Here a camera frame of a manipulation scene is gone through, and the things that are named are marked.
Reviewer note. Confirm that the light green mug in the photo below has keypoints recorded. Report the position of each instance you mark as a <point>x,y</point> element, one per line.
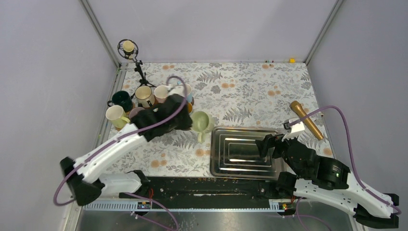
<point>202,124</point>

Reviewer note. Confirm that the floral tablecloth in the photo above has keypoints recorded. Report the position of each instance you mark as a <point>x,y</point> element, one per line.
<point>235,95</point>

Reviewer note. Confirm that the studio microphone on stand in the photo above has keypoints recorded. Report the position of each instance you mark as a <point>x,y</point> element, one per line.
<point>128,49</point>

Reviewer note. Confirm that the dark green mug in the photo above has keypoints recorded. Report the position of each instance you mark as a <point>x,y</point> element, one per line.
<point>123,99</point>

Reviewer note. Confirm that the purple grey mug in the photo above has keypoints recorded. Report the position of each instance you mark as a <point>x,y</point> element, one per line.
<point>135,111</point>

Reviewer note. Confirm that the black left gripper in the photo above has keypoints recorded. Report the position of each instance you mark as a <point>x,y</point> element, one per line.
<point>187,123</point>

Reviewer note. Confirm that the pink mug white inside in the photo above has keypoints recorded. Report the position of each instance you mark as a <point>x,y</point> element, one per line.
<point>161,93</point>

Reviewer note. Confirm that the blue mug yellow inside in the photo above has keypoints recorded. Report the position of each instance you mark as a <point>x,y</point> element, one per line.
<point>189,107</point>

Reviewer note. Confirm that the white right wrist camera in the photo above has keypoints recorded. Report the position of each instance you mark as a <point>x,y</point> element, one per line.
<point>294,129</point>

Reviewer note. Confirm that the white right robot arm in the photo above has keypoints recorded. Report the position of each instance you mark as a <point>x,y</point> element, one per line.
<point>328,181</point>

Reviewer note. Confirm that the cream mug black handle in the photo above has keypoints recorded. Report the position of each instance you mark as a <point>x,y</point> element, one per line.
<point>145,96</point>

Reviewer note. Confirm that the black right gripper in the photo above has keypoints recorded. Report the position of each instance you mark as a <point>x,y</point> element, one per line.
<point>270,141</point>

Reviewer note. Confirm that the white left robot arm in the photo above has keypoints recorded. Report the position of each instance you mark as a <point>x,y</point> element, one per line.
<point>84,175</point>

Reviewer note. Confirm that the gold microphone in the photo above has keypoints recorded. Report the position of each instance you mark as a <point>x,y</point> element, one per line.
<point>298,109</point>

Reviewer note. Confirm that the green mug white inside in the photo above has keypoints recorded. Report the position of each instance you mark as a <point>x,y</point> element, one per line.
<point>117,116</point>

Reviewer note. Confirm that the light blue mug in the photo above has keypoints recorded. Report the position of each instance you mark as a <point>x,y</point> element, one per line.
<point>189,93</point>

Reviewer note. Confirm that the metal tray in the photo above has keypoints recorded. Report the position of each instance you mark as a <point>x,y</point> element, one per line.
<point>234,154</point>

